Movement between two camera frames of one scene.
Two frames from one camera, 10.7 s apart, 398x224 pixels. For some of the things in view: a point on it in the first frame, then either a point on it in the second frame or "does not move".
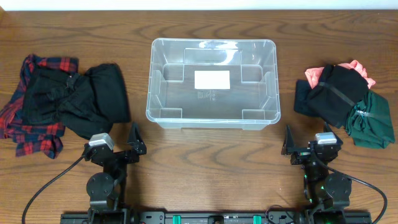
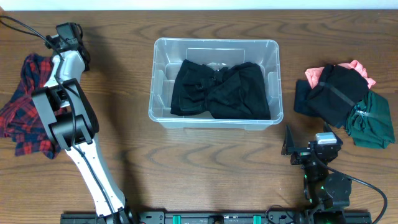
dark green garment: x=346 y=89 → x=369 y=122
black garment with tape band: x=339 y=90 does not move
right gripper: x=302 y=154 does not move
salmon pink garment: x=313 y=75 does not move
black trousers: x=88 y=104 → x=237 y=91
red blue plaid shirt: x=33 y=138 does not move
